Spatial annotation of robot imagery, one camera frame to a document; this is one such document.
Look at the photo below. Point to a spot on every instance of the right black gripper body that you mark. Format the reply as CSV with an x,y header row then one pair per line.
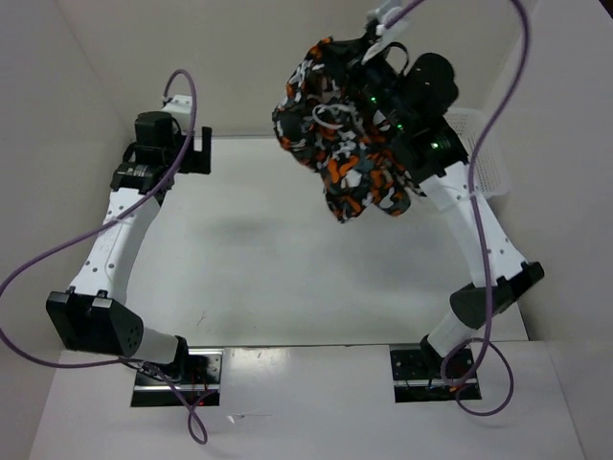
x,y
379,80

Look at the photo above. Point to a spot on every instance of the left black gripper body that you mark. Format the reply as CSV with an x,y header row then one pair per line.
x,y
173,152

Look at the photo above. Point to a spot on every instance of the orange camouflage shorts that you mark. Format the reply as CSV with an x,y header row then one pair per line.
x,y
345,143

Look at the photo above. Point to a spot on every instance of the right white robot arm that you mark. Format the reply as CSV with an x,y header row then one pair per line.
x,y
414,102

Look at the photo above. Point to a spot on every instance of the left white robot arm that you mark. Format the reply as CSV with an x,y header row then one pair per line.
x,y
157,134

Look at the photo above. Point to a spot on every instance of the white plastic basket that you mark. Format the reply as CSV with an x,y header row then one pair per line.
x,y
490,171

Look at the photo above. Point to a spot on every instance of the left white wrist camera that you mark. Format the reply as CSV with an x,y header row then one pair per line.
x,y
179,106

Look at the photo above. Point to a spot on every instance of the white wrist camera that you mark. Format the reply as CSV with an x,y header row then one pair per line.
x,y
391,20
179,106

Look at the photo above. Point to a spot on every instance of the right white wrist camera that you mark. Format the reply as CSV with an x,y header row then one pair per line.
x,y
391,20

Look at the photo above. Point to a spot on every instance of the aluminium rail frame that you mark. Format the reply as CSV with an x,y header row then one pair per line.
x,y
100,314

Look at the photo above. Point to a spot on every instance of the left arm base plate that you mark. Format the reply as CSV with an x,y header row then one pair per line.
x,y
200,386

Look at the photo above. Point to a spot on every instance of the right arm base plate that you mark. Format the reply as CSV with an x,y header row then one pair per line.
x,y
415,382

